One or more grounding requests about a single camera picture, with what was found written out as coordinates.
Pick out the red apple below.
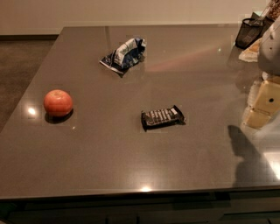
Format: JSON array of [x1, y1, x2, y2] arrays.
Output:
[[44, 89, 73, 117]]

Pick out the black mesh pen cup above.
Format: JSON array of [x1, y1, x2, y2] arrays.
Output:
[[235, 18, 263, 49]]

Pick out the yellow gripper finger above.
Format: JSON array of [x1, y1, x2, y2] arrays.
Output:
[[244, 76, 280, 129]]

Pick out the white napkin stack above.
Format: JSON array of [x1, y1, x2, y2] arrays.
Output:
[[239, 38, 261, 62]]

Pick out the dark box with snacks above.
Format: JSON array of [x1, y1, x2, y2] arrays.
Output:
[[253, 0, 280, 37]]

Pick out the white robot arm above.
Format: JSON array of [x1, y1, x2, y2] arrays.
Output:
[[243, 17, 280, 129]]

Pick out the blue white chip bag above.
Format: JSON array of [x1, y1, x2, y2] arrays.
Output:
[[100, 38, 146, 77]]

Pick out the black chocolate bar wrapper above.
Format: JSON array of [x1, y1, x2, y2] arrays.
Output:
[[141, 105, 186, 130]]

